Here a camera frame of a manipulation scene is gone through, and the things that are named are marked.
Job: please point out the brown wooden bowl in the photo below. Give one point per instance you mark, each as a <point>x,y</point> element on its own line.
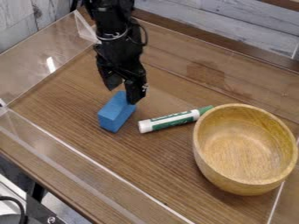
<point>245,149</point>

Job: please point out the green and white marker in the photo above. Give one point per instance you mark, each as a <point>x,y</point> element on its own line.
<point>171,120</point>

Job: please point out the clear acrylic tray wall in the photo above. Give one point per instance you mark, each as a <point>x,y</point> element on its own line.
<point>126,177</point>

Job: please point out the black equipment with cable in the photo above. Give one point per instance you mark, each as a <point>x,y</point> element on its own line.
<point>23,217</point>

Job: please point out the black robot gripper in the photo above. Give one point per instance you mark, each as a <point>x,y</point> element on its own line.
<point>119,64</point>

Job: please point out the blue rectangular block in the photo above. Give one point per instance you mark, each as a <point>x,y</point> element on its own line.
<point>116,111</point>

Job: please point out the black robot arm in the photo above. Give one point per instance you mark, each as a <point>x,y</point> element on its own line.
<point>112,17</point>

